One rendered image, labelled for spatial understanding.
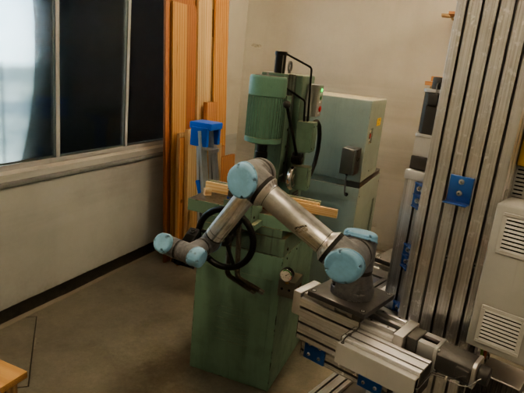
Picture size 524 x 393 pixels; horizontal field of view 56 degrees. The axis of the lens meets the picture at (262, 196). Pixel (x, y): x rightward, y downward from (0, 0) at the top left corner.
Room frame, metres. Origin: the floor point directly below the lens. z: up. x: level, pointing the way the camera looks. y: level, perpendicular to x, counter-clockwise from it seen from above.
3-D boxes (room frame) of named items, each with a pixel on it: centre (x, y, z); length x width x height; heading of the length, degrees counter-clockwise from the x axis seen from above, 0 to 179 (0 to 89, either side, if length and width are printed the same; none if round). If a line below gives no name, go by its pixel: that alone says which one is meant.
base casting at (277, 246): (2.47, -0.02, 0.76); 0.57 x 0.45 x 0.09; 160
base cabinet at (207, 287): (2.46, -0.01, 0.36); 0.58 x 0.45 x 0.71; 160
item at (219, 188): (2.37, 0.01, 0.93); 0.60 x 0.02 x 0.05; 70
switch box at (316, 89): (2.60, -0.22, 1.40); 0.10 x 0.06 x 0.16; 160
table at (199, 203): (2.25, 0.05, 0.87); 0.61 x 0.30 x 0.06; 70
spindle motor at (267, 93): (2.35, 0.02, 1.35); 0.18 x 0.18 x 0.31
